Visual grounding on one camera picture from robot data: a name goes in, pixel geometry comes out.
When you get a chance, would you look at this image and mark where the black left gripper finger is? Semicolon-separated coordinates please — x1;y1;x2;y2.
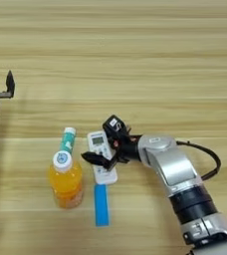
5;70;16;99

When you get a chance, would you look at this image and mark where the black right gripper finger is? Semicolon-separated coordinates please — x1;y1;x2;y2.
81;151;115;170

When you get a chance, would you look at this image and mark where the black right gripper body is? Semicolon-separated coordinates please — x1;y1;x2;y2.
109;125;141;171

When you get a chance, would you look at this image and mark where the white remote control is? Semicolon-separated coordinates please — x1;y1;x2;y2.
87;130;118;185

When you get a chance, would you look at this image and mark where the green and white tube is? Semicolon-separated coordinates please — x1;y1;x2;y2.
59;127;77;155

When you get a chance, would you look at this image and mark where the orange juice bottle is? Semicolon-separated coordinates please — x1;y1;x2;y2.
49;149;84;210

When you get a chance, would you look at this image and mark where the blue rectangular block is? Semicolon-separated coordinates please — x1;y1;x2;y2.
94;184;111;227

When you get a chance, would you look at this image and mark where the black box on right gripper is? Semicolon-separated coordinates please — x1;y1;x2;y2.
102;115;126;137

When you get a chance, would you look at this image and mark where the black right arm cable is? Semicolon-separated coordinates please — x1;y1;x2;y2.
176;140;222;182

